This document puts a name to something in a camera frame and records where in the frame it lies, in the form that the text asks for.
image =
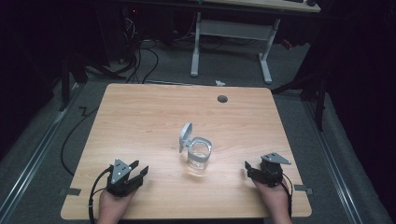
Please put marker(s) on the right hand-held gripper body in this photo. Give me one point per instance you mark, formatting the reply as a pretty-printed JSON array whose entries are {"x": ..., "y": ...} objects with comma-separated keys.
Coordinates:
[{"x": 272, "y": 172}]

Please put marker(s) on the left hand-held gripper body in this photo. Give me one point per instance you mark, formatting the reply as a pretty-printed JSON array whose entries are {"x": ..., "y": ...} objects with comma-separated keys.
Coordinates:
[{"x": 120, "y": 182}]

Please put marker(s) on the person's left hand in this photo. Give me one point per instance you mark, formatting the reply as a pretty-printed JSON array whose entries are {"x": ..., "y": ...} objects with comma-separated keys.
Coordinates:
[{"x": 110, "y": 207}]

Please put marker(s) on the person's right hand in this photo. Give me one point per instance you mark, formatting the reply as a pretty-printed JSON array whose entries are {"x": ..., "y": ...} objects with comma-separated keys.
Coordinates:
[{"x": 275, "y": 202}]

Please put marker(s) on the grey tape strip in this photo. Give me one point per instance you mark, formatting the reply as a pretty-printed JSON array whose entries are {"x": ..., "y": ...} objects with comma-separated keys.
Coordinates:
[
  {"x": 73, "y": 191},
  {"x": 303, "y": 188}
]

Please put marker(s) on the clear jar with grey lid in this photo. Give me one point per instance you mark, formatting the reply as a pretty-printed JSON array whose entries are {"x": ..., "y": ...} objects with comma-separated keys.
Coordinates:
[{"x": 198, "y": 154}]

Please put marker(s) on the black stand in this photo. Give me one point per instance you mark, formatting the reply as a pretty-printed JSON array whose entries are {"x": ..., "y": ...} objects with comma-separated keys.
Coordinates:
[
  {"x": 65, "y": 84},
  {"x": 319, "y": 102}
]

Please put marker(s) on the white paper scrap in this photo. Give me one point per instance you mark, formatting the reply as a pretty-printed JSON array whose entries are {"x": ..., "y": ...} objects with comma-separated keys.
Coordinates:
[{"x": 220, "y": 83}]

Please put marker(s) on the small red object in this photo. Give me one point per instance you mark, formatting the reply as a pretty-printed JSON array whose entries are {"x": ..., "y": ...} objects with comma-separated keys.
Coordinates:
[{"x": 286, "y": 44}]

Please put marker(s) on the white-legged desk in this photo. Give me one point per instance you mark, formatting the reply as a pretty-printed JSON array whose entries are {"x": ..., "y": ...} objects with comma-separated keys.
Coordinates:
[{"x": 233, "y": 29}]

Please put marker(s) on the metal floor rail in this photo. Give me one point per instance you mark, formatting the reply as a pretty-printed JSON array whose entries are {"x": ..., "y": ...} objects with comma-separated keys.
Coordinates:
[
  {"x": 31, "y": 161},
  {"x": 334, "y": 168}
]

